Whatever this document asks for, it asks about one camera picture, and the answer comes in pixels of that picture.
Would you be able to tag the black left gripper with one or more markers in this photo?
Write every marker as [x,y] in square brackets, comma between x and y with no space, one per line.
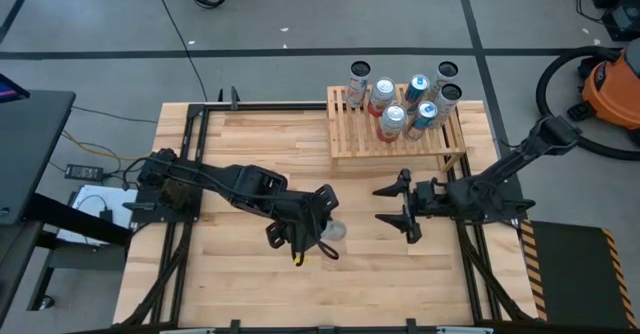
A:
[300,219]

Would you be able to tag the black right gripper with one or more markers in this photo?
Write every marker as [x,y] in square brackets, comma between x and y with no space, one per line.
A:
[430,201]

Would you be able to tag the tall silver black-top can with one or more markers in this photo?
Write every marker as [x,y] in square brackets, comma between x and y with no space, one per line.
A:
[444,74]
[335,230]

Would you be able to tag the pink Spindrift can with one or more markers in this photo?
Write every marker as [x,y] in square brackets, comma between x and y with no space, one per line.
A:
[392,121]
[381,96]

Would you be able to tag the silver blue-tab energy can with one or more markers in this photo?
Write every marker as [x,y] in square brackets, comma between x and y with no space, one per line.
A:
[422,118]

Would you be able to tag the Celsius Tropical Vibe can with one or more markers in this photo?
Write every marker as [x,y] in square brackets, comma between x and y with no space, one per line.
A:
[447,99]

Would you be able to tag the teal blue-tab energy can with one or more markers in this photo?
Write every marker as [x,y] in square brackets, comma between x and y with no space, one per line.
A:
[416,90]

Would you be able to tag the Celsius Peach Vibe can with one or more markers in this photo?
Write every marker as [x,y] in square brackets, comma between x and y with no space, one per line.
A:
[357,81]

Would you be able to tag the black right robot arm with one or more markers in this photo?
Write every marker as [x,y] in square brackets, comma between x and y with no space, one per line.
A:
[500,174]

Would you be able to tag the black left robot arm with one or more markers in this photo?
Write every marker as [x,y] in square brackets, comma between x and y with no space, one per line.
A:
[240,184]

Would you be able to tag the wooden slatted shelf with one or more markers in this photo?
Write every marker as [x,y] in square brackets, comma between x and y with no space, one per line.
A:
[360,144]

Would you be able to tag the black clamp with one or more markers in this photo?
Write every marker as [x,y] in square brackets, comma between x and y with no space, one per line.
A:
[233,96]
[234,326]
[411,325]

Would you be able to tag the white strip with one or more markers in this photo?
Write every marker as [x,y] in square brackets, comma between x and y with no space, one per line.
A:
[187,331]
[465,330]

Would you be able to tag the orange shop vacuum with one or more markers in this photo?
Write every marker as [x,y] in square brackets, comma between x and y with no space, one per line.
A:
[542,99]
[612,94]

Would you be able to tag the black hazard-striped floor mat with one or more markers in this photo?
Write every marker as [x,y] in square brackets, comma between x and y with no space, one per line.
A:
[570,274]

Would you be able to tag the white flat box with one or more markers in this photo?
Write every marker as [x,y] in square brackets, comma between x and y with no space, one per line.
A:
[95,199]

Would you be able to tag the black power adapter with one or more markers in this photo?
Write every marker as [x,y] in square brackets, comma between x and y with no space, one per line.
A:
[84,172]

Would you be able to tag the black desk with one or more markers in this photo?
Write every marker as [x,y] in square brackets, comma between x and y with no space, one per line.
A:
[30,144]

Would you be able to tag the black equipment case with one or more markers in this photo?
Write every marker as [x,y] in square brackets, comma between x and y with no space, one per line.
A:
[620,19]

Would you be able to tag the blue screen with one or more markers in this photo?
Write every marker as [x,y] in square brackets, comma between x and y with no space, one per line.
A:
[9,91]

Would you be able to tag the black metal table frame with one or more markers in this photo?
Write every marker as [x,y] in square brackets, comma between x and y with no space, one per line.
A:
[270,107]

